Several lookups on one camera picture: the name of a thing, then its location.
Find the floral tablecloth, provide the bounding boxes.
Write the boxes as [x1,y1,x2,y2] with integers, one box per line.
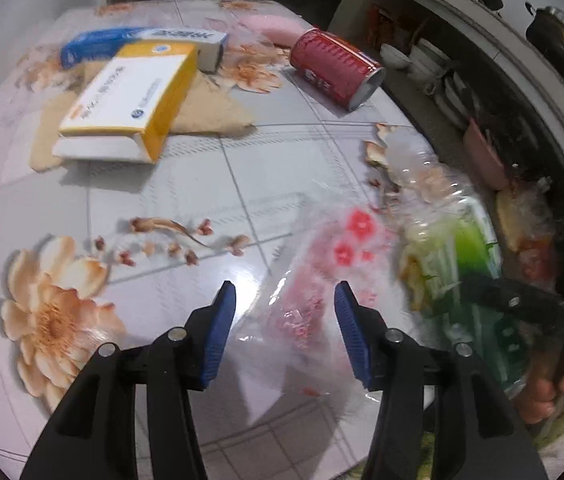
[0,0,412,479]

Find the red soda can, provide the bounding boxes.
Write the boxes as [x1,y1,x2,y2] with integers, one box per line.
[290,28,385,110]

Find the white bowl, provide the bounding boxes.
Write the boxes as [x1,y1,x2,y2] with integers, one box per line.
[380,44,411,70]

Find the blue white medicine box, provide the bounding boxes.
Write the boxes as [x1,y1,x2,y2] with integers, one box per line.
[58,27,229,74]

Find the yellow white medicine box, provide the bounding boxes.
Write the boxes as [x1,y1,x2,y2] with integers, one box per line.
[52,41,197,164]

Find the brown paper napkin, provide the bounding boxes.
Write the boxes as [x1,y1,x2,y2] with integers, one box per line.
[28,62,255,172]

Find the person's right hand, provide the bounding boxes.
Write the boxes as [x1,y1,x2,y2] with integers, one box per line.
[513,353,564,425]

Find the green snack bag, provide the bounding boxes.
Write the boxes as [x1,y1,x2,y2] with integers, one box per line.
[386,129,564,451]

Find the stack of white plates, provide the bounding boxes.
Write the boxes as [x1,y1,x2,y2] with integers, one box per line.
[407,39,477,131]

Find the pink plastic bowl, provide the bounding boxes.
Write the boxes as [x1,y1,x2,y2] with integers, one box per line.
[463,118,509,191]

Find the clear plastic bag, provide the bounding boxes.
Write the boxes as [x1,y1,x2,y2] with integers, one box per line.
[232,197,428,396]

